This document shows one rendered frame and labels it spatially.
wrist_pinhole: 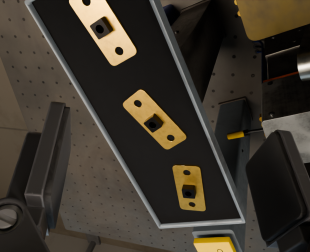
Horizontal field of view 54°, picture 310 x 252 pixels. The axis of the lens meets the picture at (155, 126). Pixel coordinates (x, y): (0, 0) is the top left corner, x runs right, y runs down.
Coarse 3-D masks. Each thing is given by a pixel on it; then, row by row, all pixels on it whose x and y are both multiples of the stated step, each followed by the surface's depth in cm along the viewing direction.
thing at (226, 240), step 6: (198, 240) 49; (204, 240) 48; (210, 240) 48; (216, 240) 47; (222, 240) 47; (228, 240) 47; (198, 246) 49; (204, 246) 48; (210, 246) 48; (216, 246) 48; (222, 246) 47; (228, 246) 47
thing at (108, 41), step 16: (80, 0) 31; (96, 0) 31; (80, 16) 32; (96, 16) 32; (112, 16) 31; (96, 32) 32; (112, 32) 32; (112, 48) 33; (128, 48) 33; (112, 64) 35
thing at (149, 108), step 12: (132, 96) 36; (144, 96) 36; (132, 108) 37; (144, 108) 37; (156, 108) 36; (144, 120) 38; (156, 120) 36; (168, 120) 37; (156, 132) 38; (168, 132) 38; (180, 132) 37; (168, 144) 39
